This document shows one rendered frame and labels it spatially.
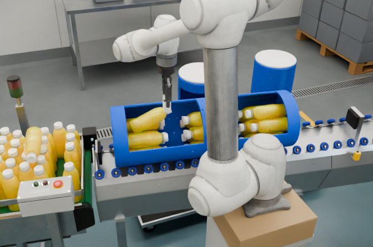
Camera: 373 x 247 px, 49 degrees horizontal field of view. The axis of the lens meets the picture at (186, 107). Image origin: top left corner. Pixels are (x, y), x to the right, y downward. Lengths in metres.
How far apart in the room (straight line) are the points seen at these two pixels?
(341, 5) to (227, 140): 4.13
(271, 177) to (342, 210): 1.89
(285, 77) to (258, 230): 1.48
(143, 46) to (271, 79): 1.41
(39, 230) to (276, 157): 1.10
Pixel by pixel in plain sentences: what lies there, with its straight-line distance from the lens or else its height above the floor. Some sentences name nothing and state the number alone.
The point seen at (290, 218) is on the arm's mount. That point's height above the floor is 1.11.
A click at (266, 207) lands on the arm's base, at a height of 1.13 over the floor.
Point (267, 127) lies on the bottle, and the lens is 1.98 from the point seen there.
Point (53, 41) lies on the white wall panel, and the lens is 5.24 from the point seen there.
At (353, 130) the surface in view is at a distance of 2.34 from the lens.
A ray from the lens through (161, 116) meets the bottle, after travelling 1.84.
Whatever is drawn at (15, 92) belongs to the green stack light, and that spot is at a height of 1.19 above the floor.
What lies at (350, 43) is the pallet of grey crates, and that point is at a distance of 5.20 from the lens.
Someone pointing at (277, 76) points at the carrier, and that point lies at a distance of 2.76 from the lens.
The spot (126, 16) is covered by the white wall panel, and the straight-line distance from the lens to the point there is 5.28.
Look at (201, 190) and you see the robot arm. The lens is 1.31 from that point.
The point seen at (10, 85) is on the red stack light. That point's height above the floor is 1.23.
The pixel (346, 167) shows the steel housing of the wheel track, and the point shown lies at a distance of 2.31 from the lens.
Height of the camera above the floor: 2.23
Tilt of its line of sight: 32 degrees down
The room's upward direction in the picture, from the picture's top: 1 degrees clockwise
